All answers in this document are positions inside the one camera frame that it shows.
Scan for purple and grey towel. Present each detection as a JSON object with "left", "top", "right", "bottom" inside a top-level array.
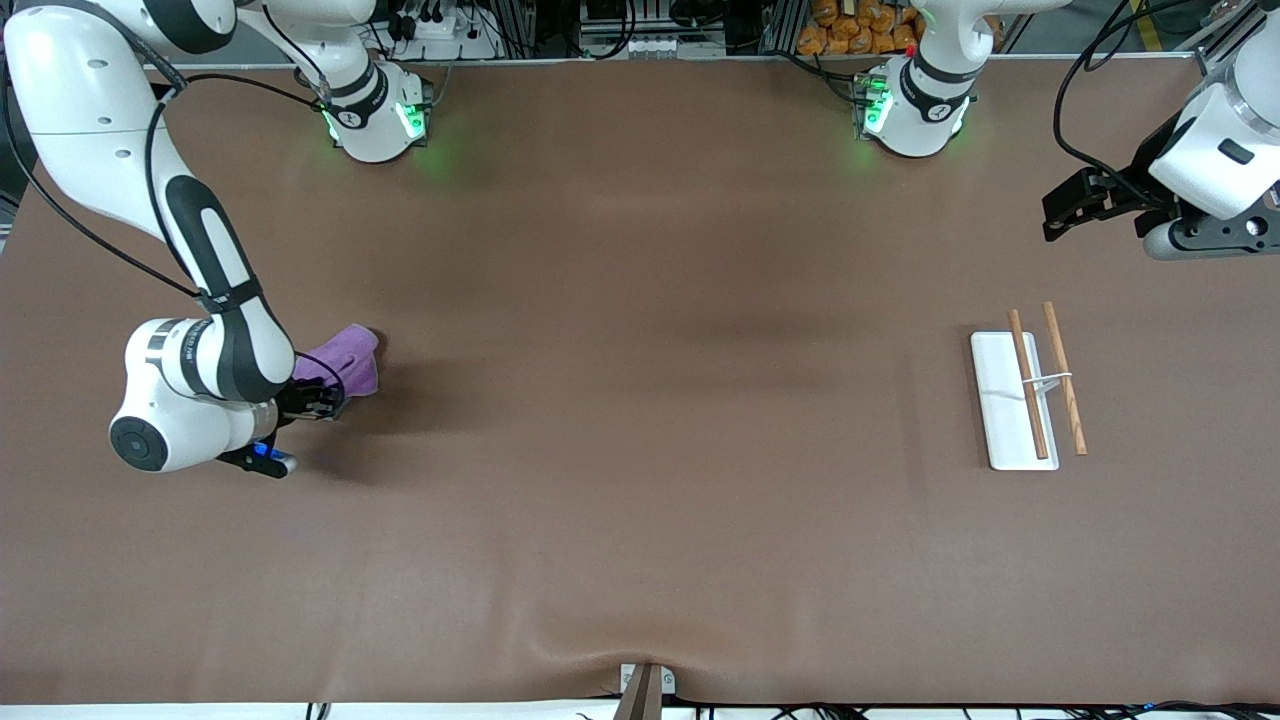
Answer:
[{"left": 293, "top": 323, "right": 381, "bottom": 401}]

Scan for white rack with wooden bars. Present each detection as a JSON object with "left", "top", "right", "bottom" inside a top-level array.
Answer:
[{"left": 970, "top": 301, "right": 1088, "bottom": 472}]

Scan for pile of orange packets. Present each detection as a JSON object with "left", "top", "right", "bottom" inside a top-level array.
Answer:
[{"left": 797, "top": 0, "right": 926, "bottom": 56}]

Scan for brown table cover mat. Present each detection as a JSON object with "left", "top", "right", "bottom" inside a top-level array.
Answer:
[{"left": 0, "top": 55, "right": 1280, "bottom": 706}]

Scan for white power strip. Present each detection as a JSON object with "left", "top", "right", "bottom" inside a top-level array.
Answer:
[{"left": 385, "top": 10, "right": 501, "bottom": 61}]

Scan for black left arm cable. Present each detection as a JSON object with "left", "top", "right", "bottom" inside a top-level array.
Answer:
[{"left": 1053, "top": 0, "right": 1216, "bottom": 206}]

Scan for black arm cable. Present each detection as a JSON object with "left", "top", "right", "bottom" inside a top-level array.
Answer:
[
  {"left": 0, "top": 72, "right": 346, "bottom": 401},
  {"left": 1053, "top": 0, "right": 1216, "bottom": 206}
]

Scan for aluminium frame post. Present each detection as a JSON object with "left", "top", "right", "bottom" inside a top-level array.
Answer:
[{"left": 1195, "top": 0, "right": 1280, "bottom": 76}]

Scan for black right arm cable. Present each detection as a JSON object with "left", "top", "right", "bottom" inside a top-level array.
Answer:
[{"left": 0, "top": 72, "right": 346, "bottom": 401}]

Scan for metal table edge bracket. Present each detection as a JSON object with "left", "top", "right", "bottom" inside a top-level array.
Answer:
[{"left": 612, "top": 663, "right": 677, "bottom": 720}]

